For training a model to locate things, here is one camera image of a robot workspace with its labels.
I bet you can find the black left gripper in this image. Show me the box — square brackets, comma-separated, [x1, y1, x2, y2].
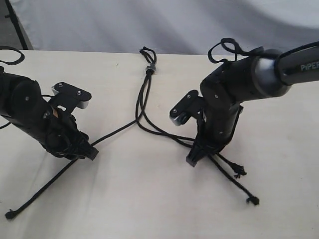
[39, 104, 99, 161]

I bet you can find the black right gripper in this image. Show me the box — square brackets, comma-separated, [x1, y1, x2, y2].
[186, 94, 243, 167]

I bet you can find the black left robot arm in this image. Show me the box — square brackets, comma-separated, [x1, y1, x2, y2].
[0, 72, 98, 160]

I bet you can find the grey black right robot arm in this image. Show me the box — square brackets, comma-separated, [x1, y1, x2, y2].
[186, 38, 319, 166]

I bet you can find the grey fabric backdrop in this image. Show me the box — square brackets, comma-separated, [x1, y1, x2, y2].
[11, 0, 319, 54]

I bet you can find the black stand pole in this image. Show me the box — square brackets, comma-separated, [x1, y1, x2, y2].
[4, 0, 29, 50]

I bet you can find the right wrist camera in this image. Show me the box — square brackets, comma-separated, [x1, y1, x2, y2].
[169, 90, 206, 126]

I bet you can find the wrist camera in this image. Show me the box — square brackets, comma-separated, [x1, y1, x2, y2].
[49, 82, 92, 114]
[169, 90, 206, 126]

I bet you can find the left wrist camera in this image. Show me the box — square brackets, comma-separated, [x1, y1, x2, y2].
[49, 82, 92, 114]

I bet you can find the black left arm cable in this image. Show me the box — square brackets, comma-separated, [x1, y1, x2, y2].
[0, 45, 25, 66]

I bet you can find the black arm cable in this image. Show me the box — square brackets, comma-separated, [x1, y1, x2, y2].
[0, 45, 25, 66]
[208, 37, 265, 63]

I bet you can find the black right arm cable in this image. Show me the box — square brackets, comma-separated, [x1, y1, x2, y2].
[208, 37, 265, 63]

